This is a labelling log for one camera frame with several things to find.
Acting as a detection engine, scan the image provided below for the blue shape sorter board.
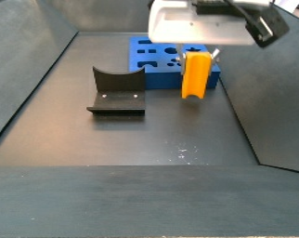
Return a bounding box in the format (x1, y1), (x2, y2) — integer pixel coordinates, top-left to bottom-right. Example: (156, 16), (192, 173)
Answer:
(128, 36), (221, 90)

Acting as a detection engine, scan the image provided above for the black curved stand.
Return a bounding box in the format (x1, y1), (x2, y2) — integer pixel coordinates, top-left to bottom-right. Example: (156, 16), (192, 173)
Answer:
(86, 68), (146, 115)

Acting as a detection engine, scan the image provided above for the yellow arch block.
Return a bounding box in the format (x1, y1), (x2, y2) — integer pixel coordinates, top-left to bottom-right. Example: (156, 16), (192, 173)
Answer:
(181, 52), (212, 99)

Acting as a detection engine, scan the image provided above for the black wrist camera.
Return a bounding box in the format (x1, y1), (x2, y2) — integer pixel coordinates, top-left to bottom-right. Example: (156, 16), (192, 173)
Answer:
(245, 7), (289, 48)

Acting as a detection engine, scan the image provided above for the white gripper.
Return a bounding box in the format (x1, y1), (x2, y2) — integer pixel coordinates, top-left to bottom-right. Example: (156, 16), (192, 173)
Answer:
(148, 0), (270, 75)

